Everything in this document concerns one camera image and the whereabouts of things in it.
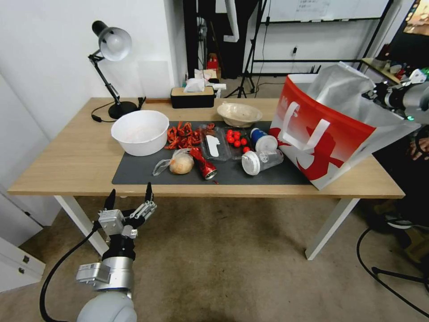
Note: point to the beige disposable bowl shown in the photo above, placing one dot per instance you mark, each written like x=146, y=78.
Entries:
x=239, y=114

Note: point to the black tissue box wooden lid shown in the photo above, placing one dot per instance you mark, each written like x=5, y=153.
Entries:
x=192, y=99

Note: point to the white hanging robot arm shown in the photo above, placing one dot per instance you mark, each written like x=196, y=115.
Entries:
x=231, y=20

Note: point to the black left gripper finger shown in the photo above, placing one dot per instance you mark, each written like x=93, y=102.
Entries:
x=147, y=208
x=109, y=203

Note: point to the dark grey desk mat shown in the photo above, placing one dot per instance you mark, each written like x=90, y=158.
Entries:
x=140, y=172

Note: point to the blue cup white lid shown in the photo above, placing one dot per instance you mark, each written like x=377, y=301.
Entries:
x=264, y=141

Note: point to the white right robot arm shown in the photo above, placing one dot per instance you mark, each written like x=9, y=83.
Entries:
x=410, y=95

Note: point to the black desk lamp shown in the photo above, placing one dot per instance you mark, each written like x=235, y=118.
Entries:
x=112, y=43

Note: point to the red crayfish shell pile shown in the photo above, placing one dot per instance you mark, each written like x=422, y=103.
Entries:
x=182, y=134

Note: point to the whiteboard on black stand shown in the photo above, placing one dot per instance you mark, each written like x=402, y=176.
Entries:
x=321, y=10

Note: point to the wall screen with picture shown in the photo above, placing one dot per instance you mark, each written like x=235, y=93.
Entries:
x=417, y=16

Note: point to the person's shoe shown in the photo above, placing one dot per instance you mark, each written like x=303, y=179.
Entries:
x=399, y=222

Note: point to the red background item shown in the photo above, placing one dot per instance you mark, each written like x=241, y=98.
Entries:
x=211, y=62

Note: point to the red white food delivery bag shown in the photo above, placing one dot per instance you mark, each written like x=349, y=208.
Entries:
x=338, y=117

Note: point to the large white plastic bowl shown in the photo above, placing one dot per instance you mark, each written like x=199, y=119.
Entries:
x=140, y=132

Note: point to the clear tray of tomatoes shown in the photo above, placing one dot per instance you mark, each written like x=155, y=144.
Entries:
x=237, y=139

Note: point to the black tripod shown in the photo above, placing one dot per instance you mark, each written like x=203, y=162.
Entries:
x=249, y=60

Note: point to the bread in clear plastic bag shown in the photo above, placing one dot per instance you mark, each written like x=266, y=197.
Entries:
x=181, y=163

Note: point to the white cabinet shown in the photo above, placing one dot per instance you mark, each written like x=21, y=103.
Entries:
x=15, y=208

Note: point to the wooden table white legs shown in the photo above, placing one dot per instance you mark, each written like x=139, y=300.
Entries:
x=67, y=151

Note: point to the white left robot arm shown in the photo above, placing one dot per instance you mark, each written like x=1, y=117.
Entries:
x=107, y=307

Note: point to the crushed red drink can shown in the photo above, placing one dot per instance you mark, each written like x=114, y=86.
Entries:
x=204, y=164

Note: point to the cluttered side table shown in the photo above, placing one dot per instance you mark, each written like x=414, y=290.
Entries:
x=385, y=67

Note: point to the white tissue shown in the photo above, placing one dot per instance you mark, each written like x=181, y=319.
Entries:
x=193, y=84

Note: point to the clear plastic food container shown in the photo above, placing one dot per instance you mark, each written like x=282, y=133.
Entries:
x=214, y=142

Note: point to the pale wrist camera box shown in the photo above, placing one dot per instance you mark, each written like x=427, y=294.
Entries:
x=110, y=222

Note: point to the clear plastic cup white lid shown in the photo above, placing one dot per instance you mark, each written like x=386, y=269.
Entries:
x=261, y=161

